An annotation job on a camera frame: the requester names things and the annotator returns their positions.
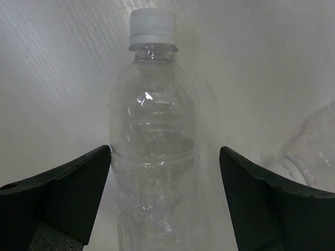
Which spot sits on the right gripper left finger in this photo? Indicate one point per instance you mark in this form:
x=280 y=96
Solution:
x=55 y=210

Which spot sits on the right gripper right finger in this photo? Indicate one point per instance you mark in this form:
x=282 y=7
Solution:
x=270 y=212

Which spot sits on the clear bottle blue cap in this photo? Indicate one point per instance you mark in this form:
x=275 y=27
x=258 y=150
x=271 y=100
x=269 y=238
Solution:
x=153 y=139

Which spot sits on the clear bottle white cap right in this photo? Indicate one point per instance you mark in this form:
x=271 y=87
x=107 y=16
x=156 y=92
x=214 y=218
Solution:
x=311 y=150

